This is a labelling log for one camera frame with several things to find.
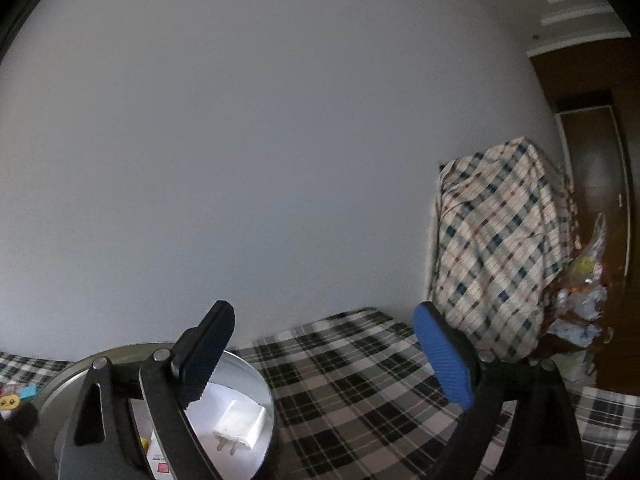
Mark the white power adapter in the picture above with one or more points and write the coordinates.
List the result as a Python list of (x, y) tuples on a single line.
[(240, 425)]

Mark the yellow sad face block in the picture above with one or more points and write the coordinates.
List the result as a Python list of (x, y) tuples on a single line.
[(9, 402)]

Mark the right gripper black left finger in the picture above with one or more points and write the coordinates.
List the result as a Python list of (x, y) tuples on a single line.
[(198, 351)]

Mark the black white plaid tablecloth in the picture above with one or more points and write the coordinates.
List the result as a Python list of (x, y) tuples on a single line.
[(356, 399)]

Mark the dark wooden door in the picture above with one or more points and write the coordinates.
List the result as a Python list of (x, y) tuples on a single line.
[(595, 159)]

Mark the teal toy block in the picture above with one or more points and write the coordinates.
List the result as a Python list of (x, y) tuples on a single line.
[(28, 392)]

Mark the white box red stamp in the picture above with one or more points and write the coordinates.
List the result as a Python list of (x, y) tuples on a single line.
[(157, 461)]

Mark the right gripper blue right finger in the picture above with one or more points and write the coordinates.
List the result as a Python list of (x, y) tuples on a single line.
[(451, 355)]

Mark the plaid cloth covered chair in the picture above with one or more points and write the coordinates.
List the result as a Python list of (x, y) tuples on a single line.
[(503, 234)]

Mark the clear plastic bag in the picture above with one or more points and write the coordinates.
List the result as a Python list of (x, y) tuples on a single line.
[(579, 304)]

